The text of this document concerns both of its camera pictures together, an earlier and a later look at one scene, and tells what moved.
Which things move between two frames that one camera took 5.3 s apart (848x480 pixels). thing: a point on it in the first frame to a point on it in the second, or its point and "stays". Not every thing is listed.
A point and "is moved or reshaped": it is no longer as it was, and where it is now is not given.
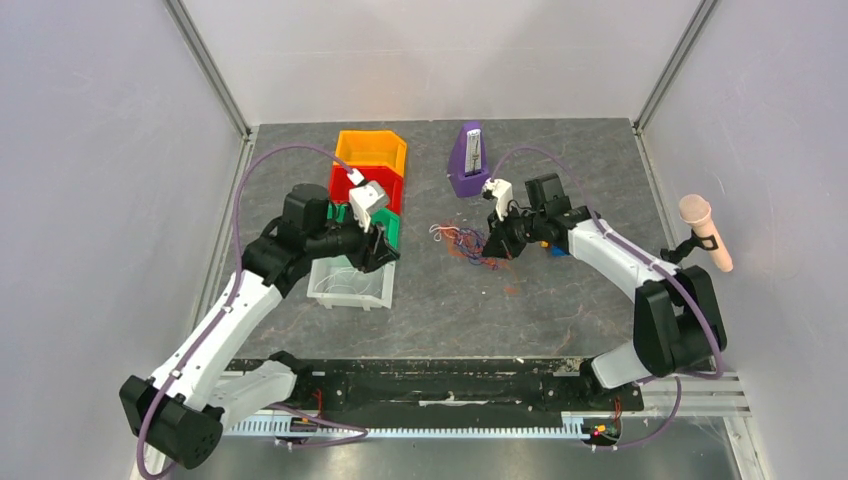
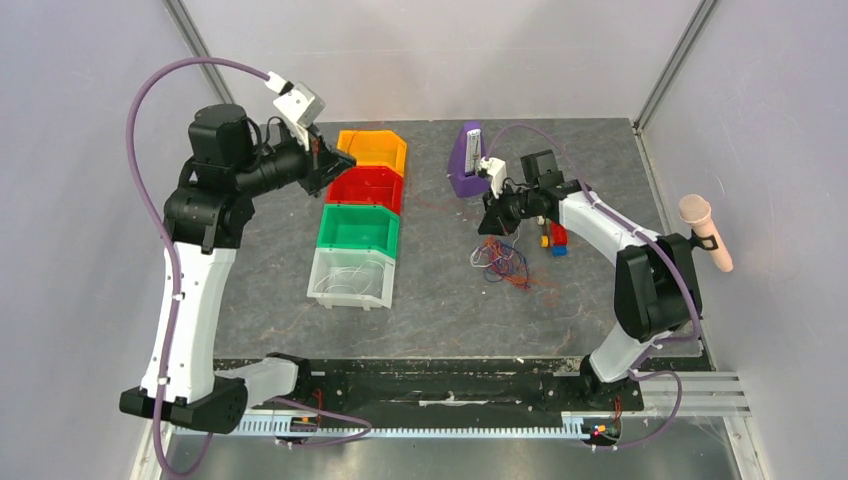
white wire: x=353 y=277 stays
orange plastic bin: x=375 y=148 stays
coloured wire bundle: x=469 y=244 is moved or reshaped
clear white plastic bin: x=335 y=281 stays
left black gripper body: x=353 y=242 to x=314 y=182
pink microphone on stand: x=697 y=209 stays
